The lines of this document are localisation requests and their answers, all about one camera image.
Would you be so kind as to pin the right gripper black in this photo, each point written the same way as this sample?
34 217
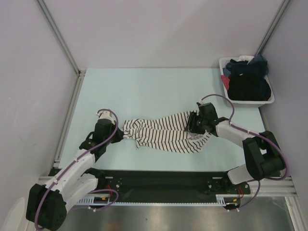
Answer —
193 117

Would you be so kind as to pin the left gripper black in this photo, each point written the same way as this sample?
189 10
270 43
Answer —
119 134

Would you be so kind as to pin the black white striped tank top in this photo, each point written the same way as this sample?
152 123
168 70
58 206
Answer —
166 134

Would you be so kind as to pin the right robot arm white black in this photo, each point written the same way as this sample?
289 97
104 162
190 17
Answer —
263 157

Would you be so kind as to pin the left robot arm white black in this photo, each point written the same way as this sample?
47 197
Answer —
49 203

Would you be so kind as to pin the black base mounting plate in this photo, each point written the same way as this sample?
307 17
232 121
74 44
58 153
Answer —
167 186

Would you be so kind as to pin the white plastic laundry basket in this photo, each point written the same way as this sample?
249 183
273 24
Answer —
222 63

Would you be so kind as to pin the dark clothes pile in basket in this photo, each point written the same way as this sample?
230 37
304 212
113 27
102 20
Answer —
244 78

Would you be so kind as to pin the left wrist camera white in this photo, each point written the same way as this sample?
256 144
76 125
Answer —
106 115

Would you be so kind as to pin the left aluminium corner post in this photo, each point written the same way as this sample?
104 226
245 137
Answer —
57 34

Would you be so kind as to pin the aluminium corner post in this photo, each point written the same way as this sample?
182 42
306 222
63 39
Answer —
57 34
282 9

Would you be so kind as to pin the aluminium front rail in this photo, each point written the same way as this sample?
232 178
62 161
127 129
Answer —
283 188

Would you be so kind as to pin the right aluminium corner post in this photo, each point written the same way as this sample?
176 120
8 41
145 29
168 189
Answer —
282 9

